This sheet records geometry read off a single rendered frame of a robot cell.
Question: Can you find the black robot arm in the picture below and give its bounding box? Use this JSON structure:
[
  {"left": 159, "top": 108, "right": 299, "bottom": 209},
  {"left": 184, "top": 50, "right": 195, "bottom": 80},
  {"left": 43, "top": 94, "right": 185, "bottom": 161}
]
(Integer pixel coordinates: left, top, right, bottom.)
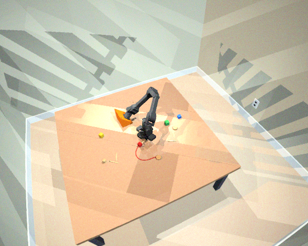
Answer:
[{"left": 123, "top": 87, "right": 160, "bottom": 139}]

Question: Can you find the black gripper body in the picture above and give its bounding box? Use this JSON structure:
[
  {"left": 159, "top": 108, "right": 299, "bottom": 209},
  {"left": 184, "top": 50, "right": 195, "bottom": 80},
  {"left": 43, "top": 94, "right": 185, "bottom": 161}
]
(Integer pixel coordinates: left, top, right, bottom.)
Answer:
[{"left": 136, "top": 125, "right": 156, "bottom": 141}]

